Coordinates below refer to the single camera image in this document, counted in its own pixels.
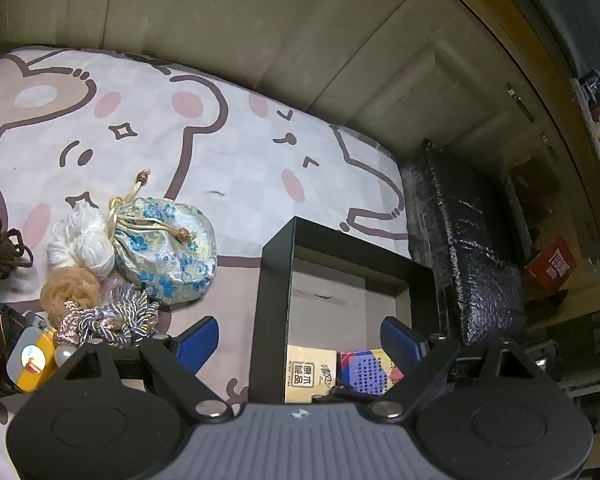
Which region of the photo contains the wardrobe door handle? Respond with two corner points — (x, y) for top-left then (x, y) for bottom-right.
(505, 82), (535, 123)
(540, 132), (561, 161)

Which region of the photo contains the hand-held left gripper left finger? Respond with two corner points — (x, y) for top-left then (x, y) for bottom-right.
(55, 316), (233, 420)

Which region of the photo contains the floral drawstring pouch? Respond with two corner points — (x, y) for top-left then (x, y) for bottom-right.
(109, 170), (218, 306)

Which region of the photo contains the grey striped rope scrunchie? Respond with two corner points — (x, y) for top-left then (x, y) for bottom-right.
(77, 282), (161, 348)

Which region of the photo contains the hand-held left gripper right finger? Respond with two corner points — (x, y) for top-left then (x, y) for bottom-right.
(314, 316), (548, 418)

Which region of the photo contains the colourful patterned box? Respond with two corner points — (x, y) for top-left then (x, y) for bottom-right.
(339, 349), (406, 396)

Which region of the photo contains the red box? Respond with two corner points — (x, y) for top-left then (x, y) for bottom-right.
(524, 235), (580, 291)

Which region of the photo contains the beige wardrobe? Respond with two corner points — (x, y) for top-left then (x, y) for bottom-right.
(0, 0), (600, 271)

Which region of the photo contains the bear print bedsheet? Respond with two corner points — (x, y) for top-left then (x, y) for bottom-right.
(0, 45), (412, 480)

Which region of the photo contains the black storage box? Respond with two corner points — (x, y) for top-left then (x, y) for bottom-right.
(248, 216), (453, 406)

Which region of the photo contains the beaded hair tie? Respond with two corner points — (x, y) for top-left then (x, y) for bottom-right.
(54, 299), (101, 367)

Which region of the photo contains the brown crochet yarn piece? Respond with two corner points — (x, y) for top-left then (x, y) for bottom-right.
(0, 197), (35, 297)

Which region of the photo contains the black wrapped case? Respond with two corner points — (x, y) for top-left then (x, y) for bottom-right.
(400, 139), (528, 346)

